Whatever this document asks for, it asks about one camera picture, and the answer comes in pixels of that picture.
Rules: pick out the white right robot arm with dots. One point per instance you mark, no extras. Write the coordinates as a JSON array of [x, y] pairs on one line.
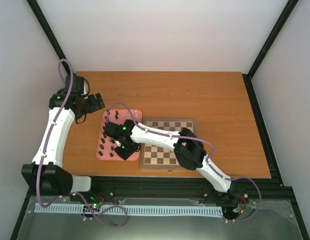
[[187, 148]]

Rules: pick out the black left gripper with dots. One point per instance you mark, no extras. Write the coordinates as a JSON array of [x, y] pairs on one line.
[[95, 105]]

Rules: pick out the light blue cable duct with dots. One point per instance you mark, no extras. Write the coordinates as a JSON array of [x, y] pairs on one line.
[[137, 210]]

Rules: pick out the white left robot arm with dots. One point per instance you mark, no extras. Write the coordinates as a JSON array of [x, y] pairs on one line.
[[45, 174]]

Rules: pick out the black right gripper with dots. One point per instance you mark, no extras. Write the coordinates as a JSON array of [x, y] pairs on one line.
[[125, 156]]

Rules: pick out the wooden chess board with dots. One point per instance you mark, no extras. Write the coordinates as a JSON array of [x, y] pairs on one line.
[[158, 158]]

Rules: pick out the black aluminium frame rail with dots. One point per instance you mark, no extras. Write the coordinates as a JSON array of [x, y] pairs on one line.
[[199, 188]]

